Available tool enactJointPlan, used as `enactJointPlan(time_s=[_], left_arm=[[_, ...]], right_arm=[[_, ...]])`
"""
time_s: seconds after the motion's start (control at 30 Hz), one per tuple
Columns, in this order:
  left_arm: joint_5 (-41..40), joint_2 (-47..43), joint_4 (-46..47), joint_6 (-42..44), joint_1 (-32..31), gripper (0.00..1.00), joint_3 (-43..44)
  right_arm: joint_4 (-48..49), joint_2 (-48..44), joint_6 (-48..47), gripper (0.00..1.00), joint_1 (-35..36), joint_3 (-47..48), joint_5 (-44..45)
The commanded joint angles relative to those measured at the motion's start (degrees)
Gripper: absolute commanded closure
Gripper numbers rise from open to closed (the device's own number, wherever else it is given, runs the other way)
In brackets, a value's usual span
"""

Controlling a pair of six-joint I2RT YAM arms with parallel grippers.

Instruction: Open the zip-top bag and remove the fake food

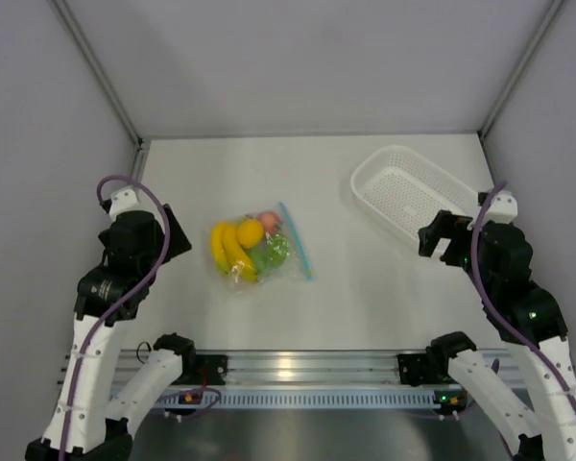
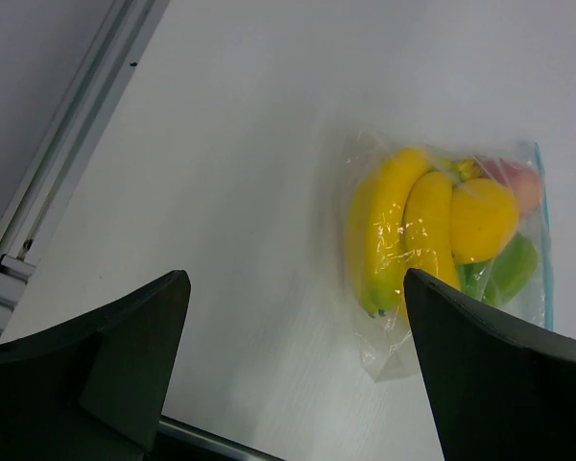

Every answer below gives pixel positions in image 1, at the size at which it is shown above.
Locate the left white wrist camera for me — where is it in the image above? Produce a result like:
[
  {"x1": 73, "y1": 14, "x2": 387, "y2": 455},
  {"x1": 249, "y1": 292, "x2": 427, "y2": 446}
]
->
[{"x1": 108, "y1": 187, "x2": 140, "y2": 221}]

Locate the green fake vegetable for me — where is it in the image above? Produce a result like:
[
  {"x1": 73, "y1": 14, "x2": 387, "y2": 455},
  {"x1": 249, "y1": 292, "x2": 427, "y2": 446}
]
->
[{"x1": 246, "y1": 233, "x2": 292, "y2": 275}]

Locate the clear zip top bag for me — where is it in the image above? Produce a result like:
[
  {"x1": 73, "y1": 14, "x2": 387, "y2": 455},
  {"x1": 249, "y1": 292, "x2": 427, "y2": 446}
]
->
[{"x1": 207, "y1": 202, "x2": 314, "y2": 292}]

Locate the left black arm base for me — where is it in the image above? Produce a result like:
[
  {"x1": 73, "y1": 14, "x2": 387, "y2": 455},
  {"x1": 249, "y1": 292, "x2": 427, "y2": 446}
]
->
[{"x1": 174, "y1": 353, "x2": 228, "y2": 387}]

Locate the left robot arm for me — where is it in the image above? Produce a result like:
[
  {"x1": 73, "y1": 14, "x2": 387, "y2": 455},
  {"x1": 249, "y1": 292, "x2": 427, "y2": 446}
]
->
[{"x1": 24, "y1": 205, "x2": 198, "y2": 460}]

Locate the white slotted cable duct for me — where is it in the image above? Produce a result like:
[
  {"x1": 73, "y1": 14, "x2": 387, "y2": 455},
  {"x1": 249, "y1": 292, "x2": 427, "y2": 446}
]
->
[{"x1": 148, "y1": 387, "x2": 467, "y2": 409}]

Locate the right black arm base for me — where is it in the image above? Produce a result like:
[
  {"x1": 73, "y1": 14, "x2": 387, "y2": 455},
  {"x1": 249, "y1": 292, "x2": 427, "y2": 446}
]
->
[{"x1": 397, "y1": 353, "x2": 453, "y2": 387}]

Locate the aluminium mounting rail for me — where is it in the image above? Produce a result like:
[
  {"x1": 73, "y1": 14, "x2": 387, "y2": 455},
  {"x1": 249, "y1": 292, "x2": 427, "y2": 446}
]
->
[{"x1": 57, "y1": 349, "x2": 524, "y2": 386}]

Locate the red fake peach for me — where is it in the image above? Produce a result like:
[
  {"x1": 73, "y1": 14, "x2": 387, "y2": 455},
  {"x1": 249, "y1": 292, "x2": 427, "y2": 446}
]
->
[{"x1": 256, "y1": 210, "x2": 283, "y2": 235}]

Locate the yellow fake banana bunch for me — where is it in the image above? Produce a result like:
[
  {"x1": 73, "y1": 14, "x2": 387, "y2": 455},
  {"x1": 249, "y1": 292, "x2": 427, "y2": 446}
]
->
[{"x1": 209, "y1": 222, "x2": 258, "y2": 282}]

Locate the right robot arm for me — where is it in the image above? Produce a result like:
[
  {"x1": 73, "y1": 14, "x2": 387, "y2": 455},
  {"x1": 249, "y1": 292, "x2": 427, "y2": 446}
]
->
[{"x1": 419, "y1": 210, "x2": 576, "y2": 460}]

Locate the white perforated plastic basket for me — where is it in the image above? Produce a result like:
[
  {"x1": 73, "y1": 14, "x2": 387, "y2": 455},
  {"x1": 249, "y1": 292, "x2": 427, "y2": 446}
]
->
[{"x1": 350, "y1": 145, "x2": 478, "y2": 251}]

